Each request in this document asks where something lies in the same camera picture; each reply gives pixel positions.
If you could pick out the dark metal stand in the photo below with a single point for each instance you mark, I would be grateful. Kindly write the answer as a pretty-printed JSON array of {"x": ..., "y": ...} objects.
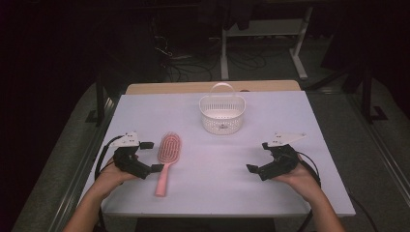
[
  {"x": 367, "y": 96},
  {"x": 100, "y": 103}
]

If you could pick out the pink hairbrush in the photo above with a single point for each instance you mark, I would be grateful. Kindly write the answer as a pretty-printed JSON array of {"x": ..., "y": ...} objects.
[{"x": 169, "y": 149}]

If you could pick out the white metal stand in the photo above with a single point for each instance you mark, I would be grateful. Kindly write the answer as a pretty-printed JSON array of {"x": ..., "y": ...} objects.
[{"x": 264, "y": 27}]

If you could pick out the white plastic basket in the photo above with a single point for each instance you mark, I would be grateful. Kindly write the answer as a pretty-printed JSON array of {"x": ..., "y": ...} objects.
[{"x": 222, "y": 125}]

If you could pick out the person's right hand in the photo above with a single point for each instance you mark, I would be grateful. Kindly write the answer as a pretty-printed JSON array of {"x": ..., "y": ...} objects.
[{"x": 303, "y": 182}]

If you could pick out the metal frame rail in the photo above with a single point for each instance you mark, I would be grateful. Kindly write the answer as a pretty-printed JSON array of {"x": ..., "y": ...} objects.
[
  {"x": 80, "y": 174},
  {"x": 383, "y": 151}
]

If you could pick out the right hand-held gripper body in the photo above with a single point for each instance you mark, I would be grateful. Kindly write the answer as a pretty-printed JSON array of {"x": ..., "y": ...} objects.
[{"x": 282, "y": 161}]

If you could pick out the person's left hand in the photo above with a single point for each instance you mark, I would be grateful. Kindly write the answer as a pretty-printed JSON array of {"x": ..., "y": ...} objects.
[{"x": 111, "y": 180}]

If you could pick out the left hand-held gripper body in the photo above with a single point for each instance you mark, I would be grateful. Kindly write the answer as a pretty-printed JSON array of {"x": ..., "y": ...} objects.
[{"x": 129, "y": 159}]

